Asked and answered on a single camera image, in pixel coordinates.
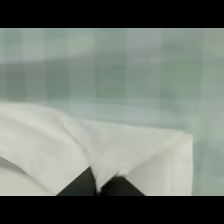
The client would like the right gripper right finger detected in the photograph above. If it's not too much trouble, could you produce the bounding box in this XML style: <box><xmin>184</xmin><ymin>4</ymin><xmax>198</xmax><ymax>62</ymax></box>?
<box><xmin>99</xmin><ymin>175</ymin><xmax>146</xmax><ymax>197</ymax></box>

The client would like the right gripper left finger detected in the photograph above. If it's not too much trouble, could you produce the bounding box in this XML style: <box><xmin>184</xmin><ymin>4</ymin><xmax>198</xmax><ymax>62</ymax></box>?
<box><xmin>56</xmin><ymin>166</ymin><xmax>99</xmax><ymax>197</ymax></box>

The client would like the white shirt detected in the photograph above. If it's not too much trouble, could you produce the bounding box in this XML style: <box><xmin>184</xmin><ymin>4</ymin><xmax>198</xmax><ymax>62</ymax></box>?
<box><xmin>0</xmin><ymin>101</ymin><xmax>194</xmax><ymax>197</ymax></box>

